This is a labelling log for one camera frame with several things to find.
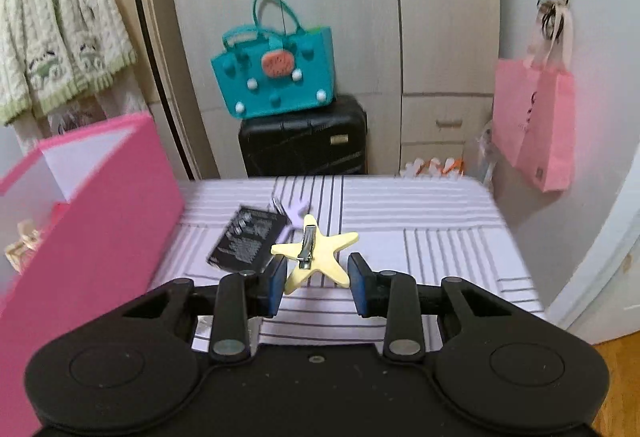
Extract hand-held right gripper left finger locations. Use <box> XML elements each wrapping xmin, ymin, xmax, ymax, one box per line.
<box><xmin>122</xmin><ymin>258</ymin><xmax>289</xmax><ymax>363</ymax></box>

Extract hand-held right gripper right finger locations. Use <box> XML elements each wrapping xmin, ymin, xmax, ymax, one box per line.
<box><xmin>348</xmin><ymin>252</ymin><xmax>526</xmax><ymax>361</ymax></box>

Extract yellow star hair clip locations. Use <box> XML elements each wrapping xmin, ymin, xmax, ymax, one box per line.
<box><xmin>270</xmin><ymin>214</ymin><xmax>361</xmax><ymax>295</ymax></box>

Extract pink storage box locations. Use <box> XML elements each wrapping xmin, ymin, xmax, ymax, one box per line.
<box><xmin>0</xmin><ymin>112</ymin><xmax>187</xmax><ymax>437</ymax></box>

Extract black printed card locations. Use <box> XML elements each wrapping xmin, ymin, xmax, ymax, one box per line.
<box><xmin>207</xmin><ymin>204</ymin><xmax>287</xmax><ymax>274</ymax></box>

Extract purple star hair clip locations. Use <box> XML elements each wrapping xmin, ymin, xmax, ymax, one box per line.
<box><xmin>271</xmin><ymin>197</ymin><xmax>312</xmax><ymax>238</ymax></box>

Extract striped cloth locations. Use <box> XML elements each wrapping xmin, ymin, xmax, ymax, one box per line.
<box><xmin>150</xmin><ymin>174</ymin><xmax>546</xmax><ymax>350</ymax></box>

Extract black suitcase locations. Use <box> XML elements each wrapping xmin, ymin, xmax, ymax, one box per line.
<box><xmin>238</xmin><ymin>93</ymin><xmax>370</xmax><ymax>178</ymax></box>

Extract clear plastic bag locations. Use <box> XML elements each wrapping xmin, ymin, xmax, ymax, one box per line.
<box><xmin>474</xmin><ymin>117</ymin><xmax>497</xmax><ymax>190</ymax></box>

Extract teal felt handbag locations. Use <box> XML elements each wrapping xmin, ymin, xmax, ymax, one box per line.
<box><xmin>210</xmin><ymin>0</ymin><xmax>335</xmax><ymax>120</ymax></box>

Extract pink paper bag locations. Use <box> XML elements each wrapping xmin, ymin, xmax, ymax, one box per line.
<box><xmin>492</xmin><ymin>52</ymin><xmax>577</xmax><ymax>193</ymax></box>

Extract beige crumpled item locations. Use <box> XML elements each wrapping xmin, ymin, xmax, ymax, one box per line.
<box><xmin>5</xmin><ymin>217</ymin><xmax>45</xmax><ymax>270</ymax></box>

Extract beige wardrobe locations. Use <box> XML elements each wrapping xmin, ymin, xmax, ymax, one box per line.
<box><xmin>135</xmin><ymin>0</ymin><xmax>501</xmax><ymax>180</ymax></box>

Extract cream green-trimmed cardigan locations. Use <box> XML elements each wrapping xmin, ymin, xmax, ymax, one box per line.
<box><xmin>0</xmin><ymin>0</ymin><xmax>138</xmax><ymax>128</ymax></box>

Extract hanging hair ties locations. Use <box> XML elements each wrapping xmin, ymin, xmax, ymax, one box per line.
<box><xmin>536</xmin><ymin>0</ymin><xmax>573</xmax><ymax>40</ymax></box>

